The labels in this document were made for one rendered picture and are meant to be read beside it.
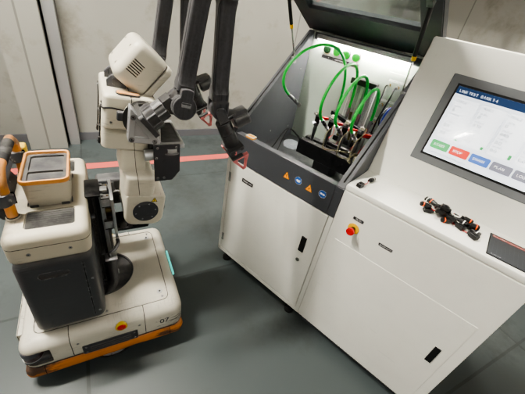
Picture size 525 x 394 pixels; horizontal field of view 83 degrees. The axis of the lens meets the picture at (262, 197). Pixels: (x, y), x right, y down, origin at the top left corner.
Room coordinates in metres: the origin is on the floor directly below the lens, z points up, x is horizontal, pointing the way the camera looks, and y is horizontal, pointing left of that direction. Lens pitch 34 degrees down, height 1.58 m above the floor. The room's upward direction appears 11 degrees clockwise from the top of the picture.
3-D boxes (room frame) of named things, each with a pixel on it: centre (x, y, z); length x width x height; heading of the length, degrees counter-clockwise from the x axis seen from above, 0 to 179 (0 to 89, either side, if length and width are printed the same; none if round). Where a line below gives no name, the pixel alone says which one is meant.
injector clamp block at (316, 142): (1.46, -0.30, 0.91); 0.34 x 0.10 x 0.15; 55
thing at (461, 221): (0.99, -0.72, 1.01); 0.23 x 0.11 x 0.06; 55
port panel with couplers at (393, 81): (1.60, -0.55, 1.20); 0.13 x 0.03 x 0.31; 55
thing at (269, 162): (1.33, -0.06, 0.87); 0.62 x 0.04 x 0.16; 55
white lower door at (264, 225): (1.32, -0.05, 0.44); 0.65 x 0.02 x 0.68; 55
